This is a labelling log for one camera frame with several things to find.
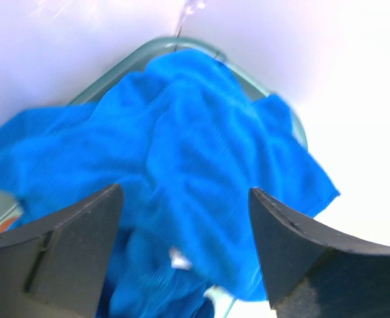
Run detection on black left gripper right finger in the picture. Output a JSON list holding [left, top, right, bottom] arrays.
[[249, 187, 390, 317]]

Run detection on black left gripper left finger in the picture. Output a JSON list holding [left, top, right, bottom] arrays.
[[0, 184, 124, 317]]

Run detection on blue towel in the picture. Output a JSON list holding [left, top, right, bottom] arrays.
[[0, 50, 338, 317]]

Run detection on orange brown towel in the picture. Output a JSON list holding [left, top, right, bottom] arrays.
[[0, 217, 19, 233]]

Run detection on teal plastic basket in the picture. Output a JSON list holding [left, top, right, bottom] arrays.
[[0, 36, 308, 318]]

